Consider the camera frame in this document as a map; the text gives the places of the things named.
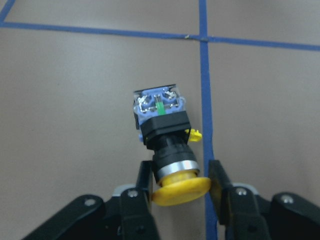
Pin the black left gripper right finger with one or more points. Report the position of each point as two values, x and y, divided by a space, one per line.
236 207

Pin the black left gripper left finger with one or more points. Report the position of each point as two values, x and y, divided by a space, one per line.
137 221

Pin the yellow push button switch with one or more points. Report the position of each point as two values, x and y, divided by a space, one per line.
164 128

